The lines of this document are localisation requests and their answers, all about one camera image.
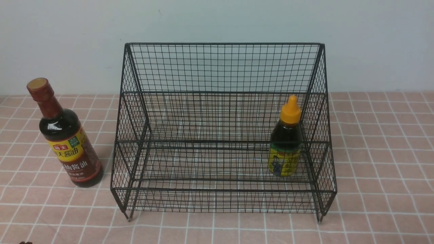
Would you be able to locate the yellow-capped seasoning bottle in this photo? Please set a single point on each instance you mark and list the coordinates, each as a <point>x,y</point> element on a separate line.
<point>286,139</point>

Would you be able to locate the dark soy sauce bottle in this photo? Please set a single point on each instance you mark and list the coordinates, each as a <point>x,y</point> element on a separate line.
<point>66,137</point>

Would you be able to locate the pink checkered tablecloth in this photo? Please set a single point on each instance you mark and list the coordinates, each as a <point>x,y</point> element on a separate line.
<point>383,149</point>

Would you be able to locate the black wire mesh shelf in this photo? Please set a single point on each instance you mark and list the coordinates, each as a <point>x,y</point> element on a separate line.
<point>194,125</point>

